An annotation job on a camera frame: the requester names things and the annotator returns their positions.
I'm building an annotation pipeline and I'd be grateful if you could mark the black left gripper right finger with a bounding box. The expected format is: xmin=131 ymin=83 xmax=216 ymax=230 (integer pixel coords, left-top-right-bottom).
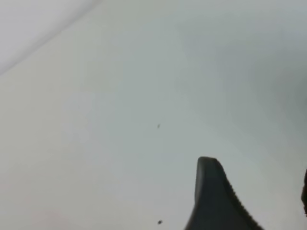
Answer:
xmin=301 ymin=170 xmax=307 ymax=214

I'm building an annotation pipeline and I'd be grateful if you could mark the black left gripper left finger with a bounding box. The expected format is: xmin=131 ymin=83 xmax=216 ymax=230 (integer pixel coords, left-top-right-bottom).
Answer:
xmin=185 ymin=157 xmax=263 ymax=230

